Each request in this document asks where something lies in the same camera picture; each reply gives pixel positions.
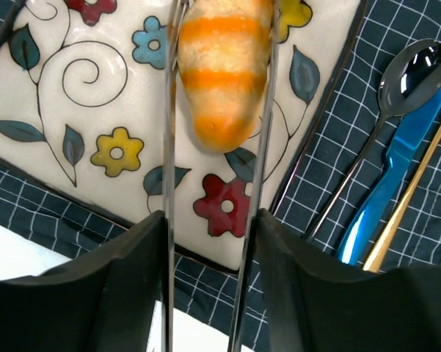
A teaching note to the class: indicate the blue knife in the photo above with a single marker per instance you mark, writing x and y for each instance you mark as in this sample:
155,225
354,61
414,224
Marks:
403,146

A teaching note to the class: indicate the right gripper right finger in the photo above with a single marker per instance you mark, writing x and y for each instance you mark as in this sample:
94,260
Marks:
316,303

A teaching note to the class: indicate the dark metallic spoon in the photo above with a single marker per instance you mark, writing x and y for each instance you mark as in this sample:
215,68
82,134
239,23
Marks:
411,79

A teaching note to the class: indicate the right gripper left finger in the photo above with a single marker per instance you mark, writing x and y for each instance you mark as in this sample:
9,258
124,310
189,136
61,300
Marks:
101,301

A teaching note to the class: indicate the metal tongs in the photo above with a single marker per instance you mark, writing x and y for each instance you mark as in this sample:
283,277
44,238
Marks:
178,10

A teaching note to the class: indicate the square floral ceramic plate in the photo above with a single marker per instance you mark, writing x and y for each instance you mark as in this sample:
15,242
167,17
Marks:
82,111

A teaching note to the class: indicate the striped orange bread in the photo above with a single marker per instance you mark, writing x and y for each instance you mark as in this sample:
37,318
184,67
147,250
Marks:
223,56

